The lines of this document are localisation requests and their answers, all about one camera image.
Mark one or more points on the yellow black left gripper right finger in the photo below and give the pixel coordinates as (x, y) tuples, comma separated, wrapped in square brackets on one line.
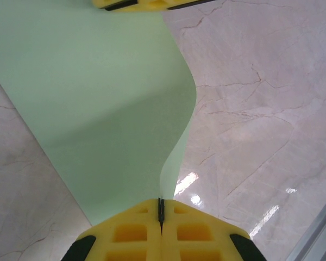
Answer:
[(201, 236)]

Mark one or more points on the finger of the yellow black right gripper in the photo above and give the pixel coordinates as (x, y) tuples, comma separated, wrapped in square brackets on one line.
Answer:
[(116, 3), (163, 3)]

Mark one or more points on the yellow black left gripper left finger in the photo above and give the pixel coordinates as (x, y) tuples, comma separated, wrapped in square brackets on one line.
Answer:
[(130, 236)]

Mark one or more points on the light green paper sheet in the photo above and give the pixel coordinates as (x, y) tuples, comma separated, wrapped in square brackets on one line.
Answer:
[(97, 95)]

